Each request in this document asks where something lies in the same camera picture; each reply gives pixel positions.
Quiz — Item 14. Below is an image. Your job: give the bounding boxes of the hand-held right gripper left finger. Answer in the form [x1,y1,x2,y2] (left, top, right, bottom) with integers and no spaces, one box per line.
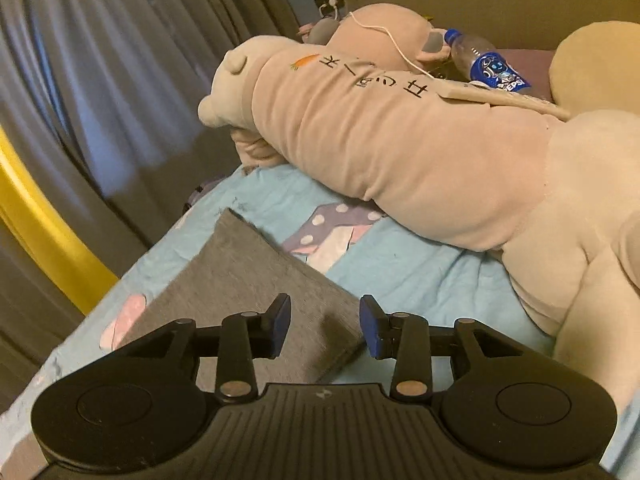
[114,294,292,403]

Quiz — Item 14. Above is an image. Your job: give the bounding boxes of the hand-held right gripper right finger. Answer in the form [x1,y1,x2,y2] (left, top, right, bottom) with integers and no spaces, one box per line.
[360,295,541,402]

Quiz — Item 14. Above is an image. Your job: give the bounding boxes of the grey pants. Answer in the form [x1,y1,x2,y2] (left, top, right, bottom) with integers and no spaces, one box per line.
[114,207,366,386]

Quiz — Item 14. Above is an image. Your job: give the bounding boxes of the blue mushroom print bedsheet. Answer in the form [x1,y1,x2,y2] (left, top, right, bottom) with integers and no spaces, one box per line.
[0,162,640,480]

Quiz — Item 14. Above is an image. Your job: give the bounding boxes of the large beige plush toy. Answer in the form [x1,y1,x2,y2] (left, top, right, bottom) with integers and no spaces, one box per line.
[197,35,640,411]

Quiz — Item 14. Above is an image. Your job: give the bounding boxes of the yellow curtain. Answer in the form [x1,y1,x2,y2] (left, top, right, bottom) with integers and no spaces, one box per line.
[0,127,120,317]

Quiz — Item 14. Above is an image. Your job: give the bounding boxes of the clear plastic water bottle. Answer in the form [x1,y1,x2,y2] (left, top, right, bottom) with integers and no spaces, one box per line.
[442,29,531,94]

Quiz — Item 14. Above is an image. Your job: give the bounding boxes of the grey curtain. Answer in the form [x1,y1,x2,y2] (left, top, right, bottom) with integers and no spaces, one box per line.
[0,0,303,411]

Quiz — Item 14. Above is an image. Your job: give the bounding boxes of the pink plush mouse toy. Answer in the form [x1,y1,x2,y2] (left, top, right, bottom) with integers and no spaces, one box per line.
[300,4,571,122]

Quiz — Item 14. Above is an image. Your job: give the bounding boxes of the purple pillow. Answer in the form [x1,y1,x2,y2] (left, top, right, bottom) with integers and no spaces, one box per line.
[500,49,559,103]

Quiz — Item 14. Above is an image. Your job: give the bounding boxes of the yellow round pillow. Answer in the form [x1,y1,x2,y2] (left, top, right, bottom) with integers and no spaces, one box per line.
[547,20,640,115]

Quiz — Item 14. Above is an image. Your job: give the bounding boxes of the white charging cable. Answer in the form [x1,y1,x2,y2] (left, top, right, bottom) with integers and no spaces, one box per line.
[320,2,483,88]

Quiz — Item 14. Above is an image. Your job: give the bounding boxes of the dark wall socket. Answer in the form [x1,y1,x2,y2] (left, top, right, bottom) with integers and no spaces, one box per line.
[314,0,347,19]

